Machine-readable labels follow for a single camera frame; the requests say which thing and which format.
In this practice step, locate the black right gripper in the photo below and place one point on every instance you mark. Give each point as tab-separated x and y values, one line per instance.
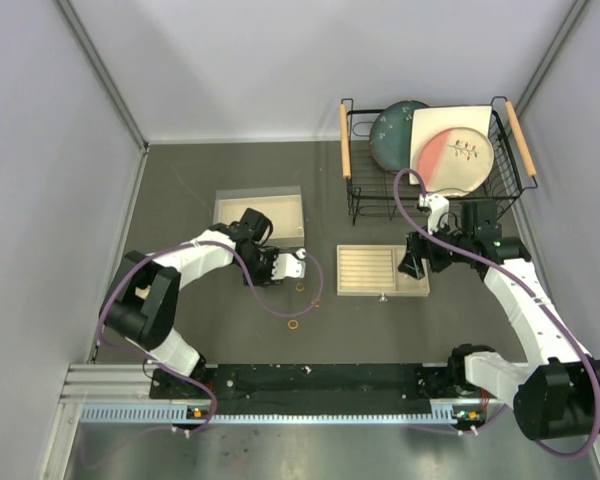
417	244

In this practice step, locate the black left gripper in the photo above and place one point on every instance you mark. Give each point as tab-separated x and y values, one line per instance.
264	279

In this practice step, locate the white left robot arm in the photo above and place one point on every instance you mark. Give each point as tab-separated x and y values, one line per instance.
140	304

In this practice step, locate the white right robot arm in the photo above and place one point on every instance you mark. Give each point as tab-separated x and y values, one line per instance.
557	393

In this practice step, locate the beige velvet jewelry tray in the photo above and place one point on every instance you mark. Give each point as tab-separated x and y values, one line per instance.
372	270

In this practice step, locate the clear lidded beige box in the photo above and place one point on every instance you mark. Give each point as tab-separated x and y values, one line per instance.
281	205

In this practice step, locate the pink and cream round plate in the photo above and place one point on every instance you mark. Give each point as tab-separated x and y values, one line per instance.
455	162

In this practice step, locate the dark green round plate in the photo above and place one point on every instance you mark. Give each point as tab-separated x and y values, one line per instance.
390	135

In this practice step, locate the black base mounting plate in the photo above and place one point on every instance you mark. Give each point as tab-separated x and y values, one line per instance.
335	389

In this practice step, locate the yellow mug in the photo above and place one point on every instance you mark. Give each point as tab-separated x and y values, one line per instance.
142	293

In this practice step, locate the white square plate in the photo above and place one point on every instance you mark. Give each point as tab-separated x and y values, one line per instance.
429	121

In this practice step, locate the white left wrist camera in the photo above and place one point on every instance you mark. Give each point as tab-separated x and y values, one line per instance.
289	265

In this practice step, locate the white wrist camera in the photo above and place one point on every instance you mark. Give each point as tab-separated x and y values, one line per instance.
436	207
289	265

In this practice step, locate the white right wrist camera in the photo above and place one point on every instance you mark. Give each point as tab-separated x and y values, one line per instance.
436	207

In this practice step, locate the black wire dish rack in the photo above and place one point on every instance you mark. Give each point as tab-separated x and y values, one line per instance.
370	188

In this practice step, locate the left wooden rack handle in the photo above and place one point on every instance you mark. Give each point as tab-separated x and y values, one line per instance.
344	138

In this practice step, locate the wooden rack handle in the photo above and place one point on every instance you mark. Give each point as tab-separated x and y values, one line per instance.
344	138
520	140

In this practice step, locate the right wooden rack handle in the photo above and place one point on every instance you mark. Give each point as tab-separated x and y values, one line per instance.
520	140

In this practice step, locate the blue slotted cable duct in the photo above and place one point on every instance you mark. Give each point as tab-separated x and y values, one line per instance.
438	414

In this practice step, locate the aluminium frame rail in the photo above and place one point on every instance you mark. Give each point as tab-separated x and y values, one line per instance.
107	383

